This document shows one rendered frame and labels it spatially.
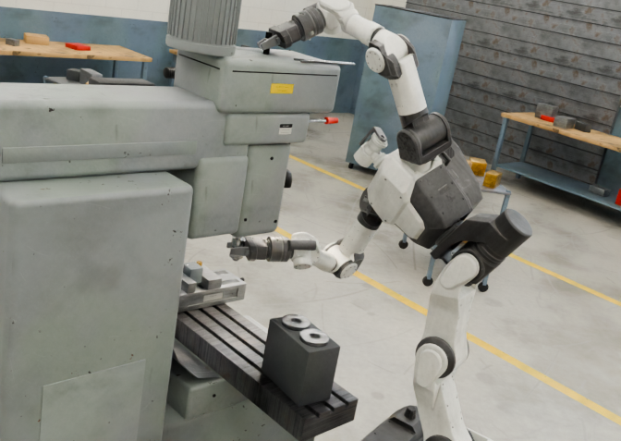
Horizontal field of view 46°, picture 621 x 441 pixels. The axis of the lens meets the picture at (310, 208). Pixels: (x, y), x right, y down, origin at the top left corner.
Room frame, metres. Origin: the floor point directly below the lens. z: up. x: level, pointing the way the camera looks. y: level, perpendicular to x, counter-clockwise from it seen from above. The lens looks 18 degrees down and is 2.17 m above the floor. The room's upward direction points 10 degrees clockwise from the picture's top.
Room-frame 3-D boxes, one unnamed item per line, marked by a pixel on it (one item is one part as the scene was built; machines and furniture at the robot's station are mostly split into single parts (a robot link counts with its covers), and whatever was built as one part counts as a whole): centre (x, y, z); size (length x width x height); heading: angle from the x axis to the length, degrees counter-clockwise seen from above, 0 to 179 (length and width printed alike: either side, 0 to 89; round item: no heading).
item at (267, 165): (2.33, 0.22, 1.47); 0.21 x 0.19 x 0.32; 46
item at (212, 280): (2.54, 0.35, 1.02); 0.15 x 0.06 x 0.04; 44
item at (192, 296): (2.52, 0.37, 0.98); 0.35 x 0.15 x 0.11; 134
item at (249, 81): (2.32, 0.23, 1.81); 0.47 x 0.26 x 0.16; 136
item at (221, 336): (2.38, 0.27, 0.89); 1.24 x 0.23 x 0.08; 46
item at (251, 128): (2.30, 0.25, 1.68); 0.34 x 0.24 x 0.10; 136
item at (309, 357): (2.05, -0.05, 1.03); 0.22 x 0.12 x 0.20; 38
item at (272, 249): (2.37, 0.14, 1.23); 0.13 x 0.12 x 0.10; 21
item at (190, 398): (2.33, 0.22, 0.79); 0.50 x 0.35 x 0.12; 136
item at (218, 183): (2.20, 0.36, 1.47); 0.24 x 0.19 x 0.26; 46
